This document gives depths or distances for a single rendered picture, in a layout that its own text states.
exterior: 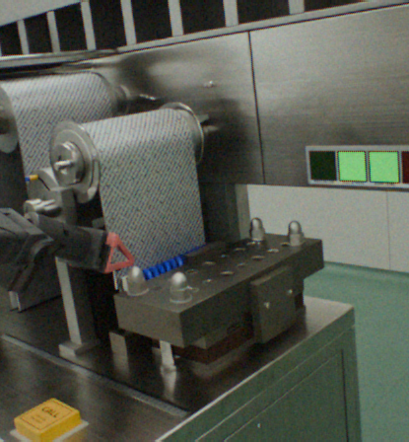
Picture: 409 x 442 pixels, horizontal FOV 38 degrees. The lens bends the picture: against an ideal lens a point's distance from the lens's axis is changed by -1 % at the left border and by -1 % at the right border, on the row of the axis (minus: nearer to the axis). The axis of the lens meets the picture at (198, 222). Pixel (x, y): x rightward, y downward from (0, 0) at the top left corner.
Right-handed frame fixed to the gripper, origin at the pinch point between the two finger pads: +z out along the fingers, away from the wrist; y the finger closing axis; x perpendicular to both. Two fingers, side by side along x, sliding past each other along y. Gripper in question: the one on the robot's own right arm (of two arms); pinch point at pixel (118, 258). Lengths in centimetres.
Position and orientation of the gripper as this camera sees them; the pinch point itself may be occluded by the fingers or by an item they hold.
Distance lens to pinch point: 108.8
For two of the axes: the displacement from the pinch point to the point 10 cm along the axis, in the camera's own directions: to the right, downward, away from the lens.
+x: 2.4, -9.6, 1.6
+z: 6.4, 2.8, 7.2
